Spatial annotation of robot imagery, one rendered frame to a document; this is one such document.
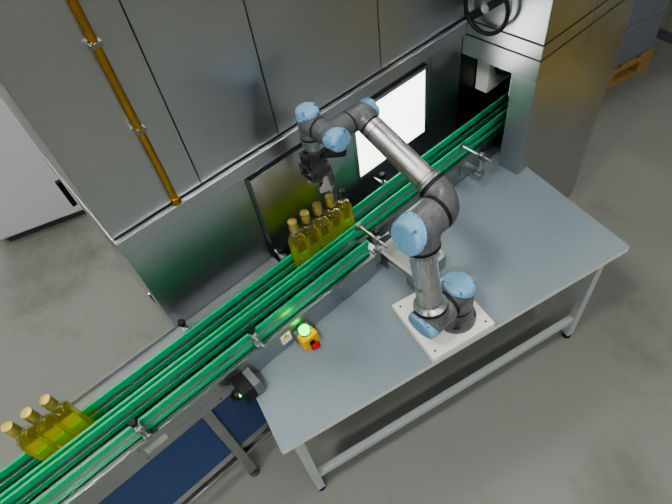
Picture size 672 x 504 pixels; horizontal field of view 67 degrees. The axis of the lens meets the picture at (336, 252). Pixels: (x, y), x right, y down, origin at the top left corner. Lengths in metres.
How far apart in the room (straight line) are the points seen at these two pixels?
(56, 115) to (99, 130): 0.11
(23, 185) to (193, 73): 2.55
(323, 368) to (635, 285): 1.94
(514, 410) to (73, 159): 2.16
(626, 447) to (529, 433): 0.41
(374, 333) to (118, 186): 1.05
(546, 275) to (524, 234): 0.22
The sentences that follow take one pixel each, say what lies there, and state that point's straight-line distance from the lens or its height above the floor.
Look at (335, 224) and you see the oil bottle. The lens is 1.96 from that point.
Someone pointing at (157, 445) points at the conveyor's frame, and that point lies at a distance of 1.95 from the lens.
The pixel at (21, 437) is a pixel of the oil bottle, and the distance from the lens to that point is 1.84.
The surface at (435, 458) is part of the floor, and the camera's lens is 2.59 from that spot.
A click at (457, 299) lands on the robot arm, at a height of 0.99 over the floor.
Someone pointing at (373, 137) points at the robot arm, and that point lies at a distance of 1.59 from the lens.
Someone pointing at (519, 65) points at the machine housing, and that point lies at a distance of 2.28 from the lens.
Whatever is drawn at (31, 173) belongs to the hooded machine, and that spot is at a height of 0.48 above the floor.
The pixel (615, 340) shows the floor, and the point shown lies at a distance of 3.02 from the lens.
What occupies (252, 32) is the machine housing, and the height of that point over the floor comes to 1.77.
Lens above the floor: 2.47
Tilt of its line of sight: 50 degrees down
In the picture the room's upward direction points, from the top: 11 degrees counter-clockwise
